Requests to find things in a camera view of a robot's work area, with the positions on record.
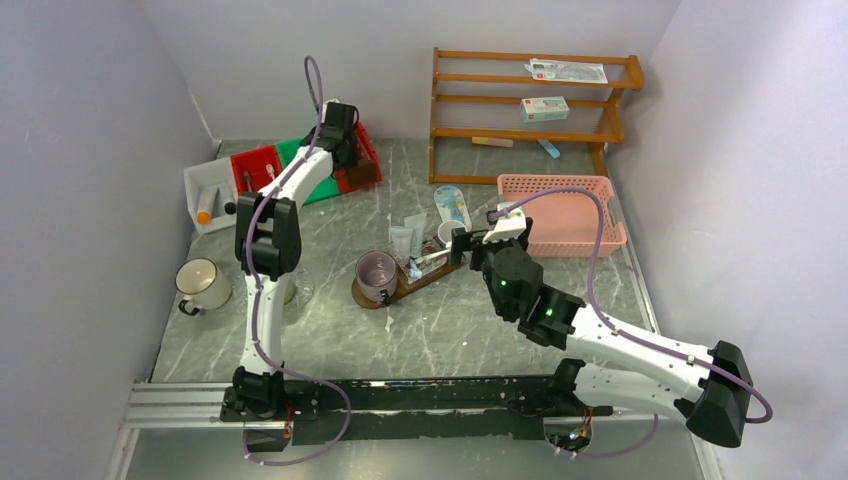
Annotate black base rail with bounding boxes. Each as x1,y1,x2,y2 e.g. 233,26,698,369
219,374,613,446

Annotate plastic packet on top shelf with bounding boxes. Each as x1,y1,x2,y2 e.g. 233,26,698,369
524,58,608,84

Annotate pale green mug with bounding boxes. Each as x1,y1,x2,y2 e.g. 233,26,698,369
278,273,296,304

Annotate toothpaste tube orange cap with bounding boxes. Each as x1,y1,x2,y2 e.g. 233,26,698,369
194,185,219,225

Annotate purple cable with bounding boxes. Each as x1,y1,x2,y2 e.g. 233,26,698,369
488,186,775,461
239,55,352,468

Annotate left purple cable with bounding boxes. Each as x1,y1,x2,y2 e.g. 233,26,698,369
239,55,352,468

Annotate white enamel mug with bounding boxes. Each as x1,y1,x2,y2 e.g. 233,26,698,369
175,258,232,316

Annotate purple mug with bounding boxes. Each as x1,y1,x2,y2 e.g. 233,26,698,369
355,251,398,306

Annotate pink plastic basket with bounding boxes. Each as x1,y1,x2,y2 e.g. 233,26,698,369
497,174,627,258

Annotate grey-blue mug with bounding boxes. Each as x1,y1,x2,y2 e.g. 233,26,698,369
437,219,468,247

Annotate wooden shelf rack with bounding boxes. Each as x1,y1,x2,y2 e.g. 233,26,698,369
428,47,645,185

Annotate grey toothbrush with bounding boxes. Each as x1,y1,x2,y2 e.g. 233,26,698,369
242,171,254,192

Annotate brown wooden block holder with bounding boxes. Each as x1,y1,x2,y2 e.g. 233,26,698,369
345,158,374,190

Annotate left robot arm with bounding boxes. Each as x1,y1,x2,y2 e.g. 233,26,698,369
220,101,359,422

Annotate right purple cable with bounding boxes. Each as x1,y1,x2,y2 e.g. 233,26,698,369
488,186,775,461

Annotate red bin with toothbrushes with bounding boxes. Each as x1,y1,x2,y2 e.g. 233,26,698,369
230,145,283,196

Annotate yellow pink marker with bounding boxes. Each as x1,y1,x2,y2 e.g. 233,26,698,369
471,137,514,148

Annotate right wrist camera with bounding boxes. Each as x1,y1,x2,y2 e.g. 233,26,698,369
482,205,532,244

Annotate small white box on shelf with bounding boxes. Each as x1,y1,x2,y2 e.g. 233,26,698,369
520,96,570,123

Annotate white plastic bin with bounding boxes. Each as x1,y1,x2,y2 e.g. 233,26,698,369
183,157,236,234

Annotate green plastic bin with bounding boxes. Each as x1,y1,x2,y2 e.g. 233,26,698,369
275,137,340,204

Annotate white toothbrush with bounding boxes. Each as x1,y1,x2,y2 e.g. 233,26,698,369
416,249,451,262

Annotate oval dark wooden tray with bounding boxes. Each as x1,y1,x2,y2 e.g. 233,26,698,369
351,263,460,309

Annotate red bin with holder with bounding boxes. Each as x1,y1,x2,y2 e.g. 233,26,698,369
333,122,382,194

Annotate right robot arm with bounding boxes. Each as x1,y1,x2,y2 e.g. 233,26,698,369
449,226,764,448

